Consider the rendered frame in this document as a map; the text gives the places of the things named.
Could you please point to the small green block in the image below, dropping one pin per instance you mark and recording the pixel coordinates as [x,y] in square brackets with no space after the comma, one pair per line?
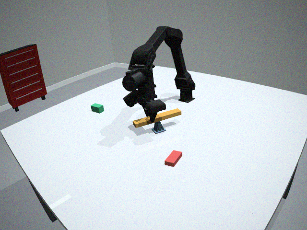
[97,108]

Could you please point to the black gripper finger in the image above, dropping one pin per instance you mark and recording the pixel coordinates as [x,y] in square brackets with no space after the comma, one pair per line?
[152,116]
[144,105]

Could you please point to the red rectangular block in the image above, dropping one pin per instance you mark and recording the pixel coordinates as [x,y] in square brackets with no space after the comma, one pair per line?
[173,158]

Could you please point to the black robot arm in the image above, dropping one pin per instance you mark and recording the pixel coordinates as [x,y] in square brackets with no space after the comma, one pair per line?
[145,55]

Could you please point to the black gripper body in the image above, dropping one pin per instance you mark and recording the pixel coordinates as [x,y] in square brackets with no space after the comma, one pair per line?
[152,105]

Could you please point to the tan wooden plank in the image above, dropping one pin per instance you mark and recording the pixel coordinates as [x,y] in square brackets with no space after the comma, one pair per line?
[159,117]

